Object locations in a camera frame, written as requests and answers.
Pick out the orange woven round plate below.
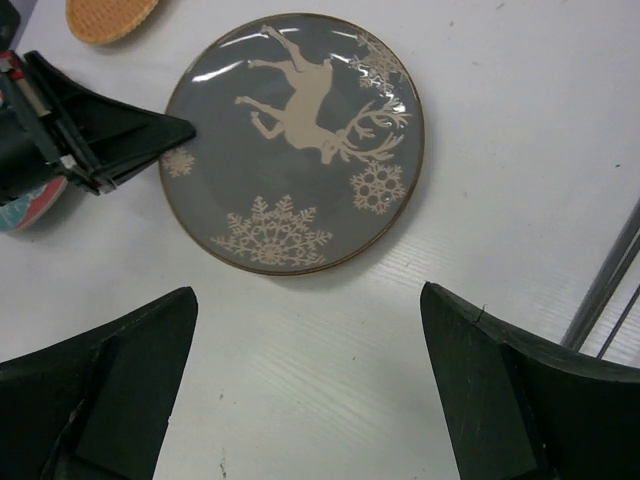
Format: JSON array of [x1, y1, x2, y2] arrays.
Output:
[[65, 0, 159, 45]]

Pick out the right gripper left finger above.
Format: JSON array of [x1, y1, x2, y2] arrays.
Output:
[[1, 287, 198, 479]]

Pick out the black wire dish rack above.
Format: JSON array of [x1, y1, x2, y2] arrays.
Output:
[[561, 202, 639, 352]]

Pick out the grey deer plate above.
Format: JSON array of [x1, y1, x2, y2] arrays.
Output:
[[160, 13, 426, 276]]

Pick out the red teal floral plate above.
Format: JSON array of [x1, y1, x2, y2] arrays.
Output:
[[0, 177, 68, 233]]

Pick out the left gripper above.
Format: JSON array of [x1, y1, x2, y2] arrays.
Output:
[[1, 50, 196, 205]]

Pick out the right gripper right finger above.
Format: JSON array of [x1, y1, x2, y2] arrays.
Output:
[[420, 282, 639, 479]]

